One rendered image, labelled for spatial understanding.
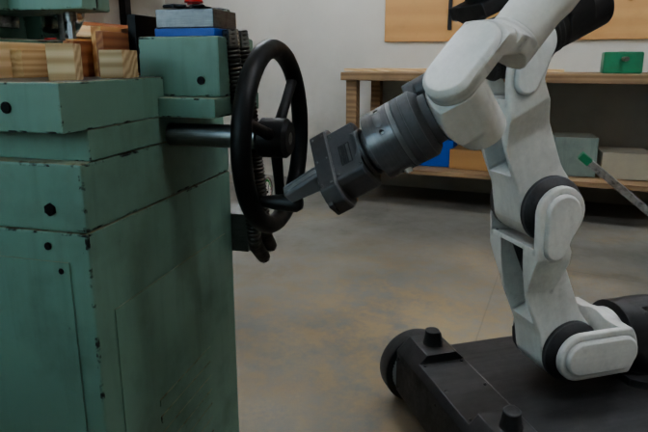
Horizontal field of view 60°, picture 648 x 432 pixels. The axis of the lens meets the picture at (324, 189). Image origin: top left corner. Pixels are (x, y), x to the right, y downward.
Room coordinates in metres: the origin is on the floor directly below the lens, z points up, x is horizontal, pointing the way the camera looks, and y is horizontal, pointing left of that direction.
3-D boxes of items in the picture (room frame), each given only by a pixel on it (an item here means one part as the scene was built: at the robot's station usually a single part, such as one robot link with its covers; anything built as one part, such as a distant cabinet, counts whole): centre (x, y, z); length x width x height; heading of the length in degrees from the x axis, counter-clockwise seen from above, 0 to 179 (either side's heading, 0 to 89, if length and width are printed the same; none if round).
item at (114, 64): (0.82, 0.29, 0.92); 0.05 x 0.04 x 0.04; 172
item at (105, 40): (0.97, 0.30, 0.93); 0.23 x 0.01 x 0.07; 165
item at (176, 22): (0.94, 0.20, 0.99); 0.13 x 0.11 x 0.06; 165
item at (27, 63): (1.08, 0.37, 0.92); 0.55 x 0.02 x 0.04; 165
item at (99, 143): (0.92, 0.35, 0.82); 0.40 x 0.21 x 0.04; 165
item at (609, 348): (1.23, -0.59, 0.28); 0.21 x 0.20 x 0.13; 105
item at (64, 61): (0.73, 0.33, 0.92); 0.03 x 0.03 x 0.05; 8
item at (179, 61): (0.94, 0.20, 0.91); 0.15 x 0.14 x 0.09; 165
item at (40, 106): (0.96, 0.29, 0.87); 0.61 x 0.30 x 0.06; 165
